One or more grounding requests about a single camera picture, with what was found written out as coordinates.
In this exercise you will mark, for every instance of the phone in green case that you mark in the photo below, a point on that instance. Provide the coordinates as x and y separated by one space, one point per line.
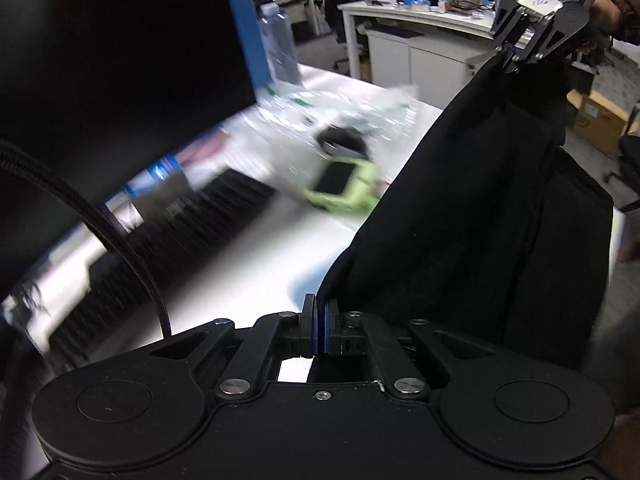
335 180

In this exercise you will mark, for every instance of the black polo shirt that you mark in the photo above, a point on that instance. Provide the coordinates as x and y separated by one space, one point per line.
475 210

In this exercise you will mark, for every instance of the tall bottle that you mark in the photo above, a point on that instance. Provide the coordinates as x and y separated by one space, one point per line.
280 45

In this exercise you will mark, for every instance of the blue packet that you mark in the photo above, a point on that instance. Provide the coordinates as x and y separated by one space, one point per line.
165 167

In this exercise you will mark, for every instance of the cardboard box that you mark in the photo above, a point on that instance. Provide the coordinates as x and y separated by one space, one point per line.
600 120

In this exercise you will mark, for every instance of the white office desk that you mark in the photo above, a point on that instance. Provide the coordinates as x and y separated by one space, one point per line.
425 17

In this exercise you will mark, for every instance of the person's right forearm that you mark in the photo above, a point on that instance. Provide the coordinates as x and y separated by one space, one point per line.
627 10

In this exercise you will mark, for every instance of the white storage cabinet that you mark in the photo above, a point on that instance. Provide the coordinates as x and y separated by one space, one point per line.
425 65

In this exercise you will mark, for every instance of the black computer monitor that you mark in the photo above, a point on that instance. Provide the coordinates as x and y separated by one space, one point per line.
100 60

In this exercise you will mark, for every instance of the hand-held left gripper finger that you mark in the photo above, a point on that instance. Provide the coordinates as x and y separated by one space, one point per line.
326 335
317 335

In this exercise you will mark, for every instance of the black round device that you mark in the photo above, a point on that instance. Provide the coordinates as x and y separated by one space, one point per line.
340 137

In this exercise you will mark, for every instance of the person's right hand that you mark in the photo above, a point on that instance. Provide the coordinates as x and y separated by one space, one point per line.
602 12

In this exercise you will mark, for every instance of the black keyboard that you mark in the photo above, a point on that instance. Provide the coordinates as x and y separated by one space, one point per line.
175 240

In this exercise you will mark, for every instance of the blue desk partition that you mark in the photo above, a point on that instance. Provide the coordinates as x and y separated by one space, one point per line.
245 35

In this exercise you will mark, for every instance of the clear plastic bag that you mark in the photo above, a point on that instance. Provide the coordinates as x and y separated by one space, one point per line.
350 105

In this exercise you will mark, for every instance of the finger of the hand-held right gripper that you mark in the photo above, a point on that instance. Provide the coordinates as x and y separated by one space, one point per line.
507 35
550 40

